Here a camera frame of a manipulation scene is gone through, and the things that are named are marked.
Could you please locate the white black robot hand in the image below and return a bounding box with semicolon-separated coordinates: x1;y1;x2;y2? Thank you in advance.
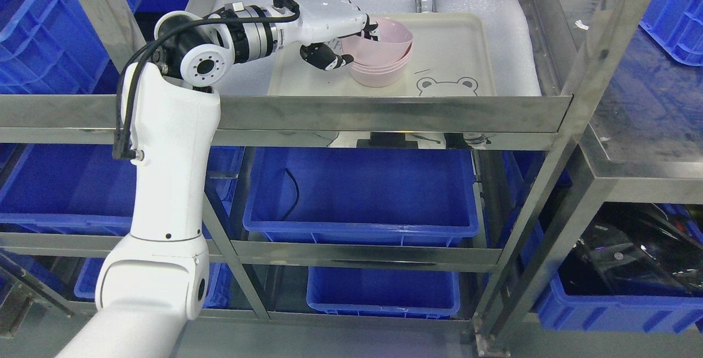
273;0;380;71

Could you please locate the pink bowl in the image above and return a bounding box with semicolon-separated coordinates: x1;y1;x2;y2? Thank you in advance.
341;17;414;67

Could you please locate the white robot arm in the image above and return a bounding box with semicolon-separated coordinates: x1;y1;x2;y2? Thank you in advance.
58;5;299;357

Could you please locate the stack of pink bowls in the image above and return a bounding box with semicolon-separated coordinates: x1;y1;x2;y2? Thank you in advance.
350;48;414;88

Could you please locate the blue bin middle shelf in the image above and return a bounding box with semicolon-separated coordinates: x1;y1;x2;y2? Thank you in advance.
243;147;478;247

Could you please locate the blue bin shelf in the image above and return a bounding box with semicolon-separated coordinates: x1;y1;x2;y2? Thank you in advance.
243;147;478;247
306;266;460;320

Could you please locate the blue bin bottom shelf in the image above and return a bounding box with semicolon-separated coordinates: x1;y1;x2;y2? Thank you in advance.
306;266;460;320

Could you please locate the steel shelf rack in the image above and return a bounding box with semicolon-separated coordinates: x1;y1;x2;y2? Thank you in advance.
0;0;676;356

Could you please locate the cream bear tray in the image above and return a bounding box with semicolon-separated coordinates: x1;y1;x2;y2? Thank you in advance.
268;13;496;97

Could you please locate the black helmet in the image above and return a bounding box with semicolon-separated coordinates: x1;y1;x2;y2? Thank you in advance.
558;202;702;298

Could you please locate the blue bin with helmet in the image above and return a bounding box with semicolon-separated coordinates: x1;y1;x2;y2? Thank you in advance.
534;266;701;334

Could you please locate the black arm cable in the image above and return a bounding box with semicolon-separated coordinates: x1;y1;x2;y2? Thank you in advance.
112;0;301;160

